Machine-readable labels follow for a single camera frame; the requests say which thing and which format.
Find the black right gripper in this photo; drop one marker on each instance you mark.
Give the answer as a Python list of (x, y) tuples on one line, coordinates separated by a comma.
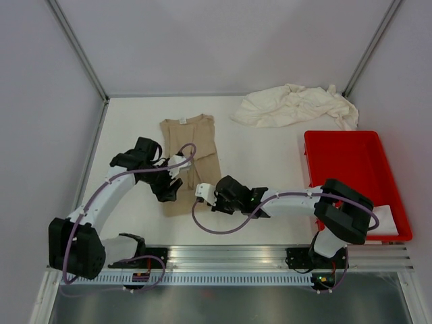
[(218, 208)]

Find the cream white t shirt pile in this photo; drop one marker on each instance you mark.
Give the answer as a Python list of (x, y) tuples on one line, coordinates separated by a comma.
[(291, 104)]

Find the white slotted cable duct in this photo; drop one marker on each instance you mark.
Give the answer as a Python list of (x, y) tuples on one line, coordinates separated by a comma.
[(170, 278)]

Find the white folded cloth in bin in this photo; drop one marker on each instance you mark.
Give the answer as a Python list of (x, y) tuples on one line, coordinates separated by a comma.
[(387, 226)]

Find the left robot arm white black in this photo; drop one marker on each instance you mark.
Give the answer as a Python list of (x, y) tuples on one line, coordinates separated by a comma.
[(75, 246)]

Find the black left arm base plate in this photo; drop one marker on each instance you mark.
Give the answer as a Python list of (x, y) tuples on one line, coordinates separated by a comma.
[(149, 258)]

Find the beige t shirt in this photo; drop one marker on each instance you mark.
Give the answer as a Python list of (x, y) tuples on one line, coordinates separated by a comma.
[(205, 167)]

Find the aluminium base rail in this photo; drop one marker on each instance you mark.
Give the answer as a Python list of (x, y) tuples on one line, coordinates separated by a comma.
[(370, 257)]

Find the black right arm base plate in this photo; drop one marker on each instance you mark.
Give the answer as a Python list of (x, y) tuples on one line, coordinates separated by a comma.
[(304, 260)]

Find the left aluminium frame post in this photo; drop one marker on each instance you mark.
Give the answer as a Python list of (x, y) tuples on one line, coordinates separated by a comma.
[(70, 35)]

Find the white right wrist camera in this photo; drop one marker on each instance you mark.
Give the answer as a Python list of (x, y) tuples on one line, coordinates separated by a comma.
[(206, 192)]

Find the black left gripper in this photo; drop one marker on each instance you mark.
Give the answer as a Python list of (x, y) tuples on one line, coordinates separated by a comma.
[(164, 194)]

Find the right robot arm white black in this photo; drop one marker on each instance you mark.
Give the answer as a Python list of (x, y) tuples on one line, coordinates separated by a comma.
[(347, 215)]

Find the right aluminium frame post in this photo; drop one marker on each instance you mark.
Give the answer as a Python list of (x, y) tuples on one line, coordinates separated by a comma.
[(376, 38)]

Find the aluminium frame post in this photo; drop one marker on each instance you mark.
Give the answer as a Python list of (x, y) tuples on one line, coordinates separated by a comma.
[(70, 35), (376, 38)]

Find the red plastic bin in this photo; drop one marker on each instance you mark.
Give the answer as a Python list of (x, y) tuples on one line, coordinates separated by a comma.
[(357, 158)]

